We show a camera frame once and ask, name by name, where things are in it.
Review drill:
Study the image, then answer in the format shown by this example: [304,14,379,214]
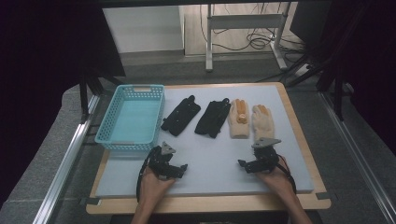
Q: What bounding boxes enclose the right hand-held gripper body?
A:
[248,136,282,174]

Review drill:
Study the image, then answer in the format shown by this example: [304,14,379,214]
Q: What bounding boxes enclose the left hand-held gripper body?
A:
[146,141,182,180]

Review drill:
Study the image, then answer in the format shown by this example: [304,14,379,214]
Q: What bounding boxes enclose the beige glove with orange fingers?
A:
[227,98,251,140]
[251,104,276,143]

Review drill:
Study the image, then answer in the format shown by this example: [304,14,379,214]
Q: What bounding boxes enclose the turquoise plastic basket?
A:
[94,84,166,153]

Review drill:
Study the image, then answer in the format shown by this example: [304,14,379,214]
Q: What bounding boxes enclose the black glove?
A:
[194,97,232,139]
[160,94,202,137]

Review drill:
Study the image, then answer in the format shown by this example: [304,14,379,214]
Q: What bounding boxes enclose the person's left hand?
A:
[138,169,177,207]

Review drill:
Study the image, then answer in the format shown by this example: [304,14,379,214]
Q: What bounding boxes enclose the person's right hand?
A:
[255,155,296,196]

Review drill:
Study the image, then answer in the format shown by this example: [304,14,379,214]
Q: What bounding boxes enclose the pale grey foam mat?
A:
[95,84,315,199]

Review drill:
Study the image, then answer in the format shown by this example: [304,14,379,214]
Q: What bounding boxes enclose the grey tape piece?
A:
[316,191,339,202]
[78,196,103,206]

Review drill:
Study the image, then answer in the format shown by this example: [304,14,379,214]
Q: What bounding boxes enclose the white power strip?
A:
[293,63,311,77]

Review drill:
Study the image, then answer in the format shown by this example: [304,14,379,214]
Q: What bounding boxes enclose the black tripod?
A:
[78,68,126,117]
[286,50,347,122]

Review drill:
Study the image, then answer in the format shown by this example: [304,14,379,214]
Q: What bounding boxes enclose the white cabinet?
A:
[102,5,185,54]

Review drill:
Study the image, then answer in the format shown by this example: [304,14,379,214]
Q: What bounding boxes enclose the white metal stand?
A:
[205,3,289,73]

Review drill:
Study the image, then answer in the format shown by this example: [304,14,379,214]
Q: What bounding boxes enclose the dark curtain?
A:
[0,0,126,208]
[290,0,396,157]

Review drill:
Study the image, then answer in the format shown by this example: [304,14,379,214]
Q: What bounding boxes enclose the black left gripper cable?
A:
[135,148,157,203]

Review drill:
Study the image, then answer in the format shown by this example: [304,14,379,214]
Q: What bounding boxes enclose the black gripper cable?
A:
[135,148,157,203]
[275,154,298,194]

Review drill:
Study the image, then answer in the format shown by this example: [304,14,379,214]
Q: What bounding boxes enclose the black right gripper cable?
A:
[275,154,298,194]

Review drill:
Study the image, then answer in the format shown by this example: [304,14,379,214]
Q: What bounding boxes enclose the aluminium rail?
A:
[318,91,396,224]
[32,94,101,224]

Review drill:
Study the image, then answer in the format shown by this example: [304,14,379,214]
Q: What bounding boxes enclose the black floor cables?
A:
[199,3,307,54]

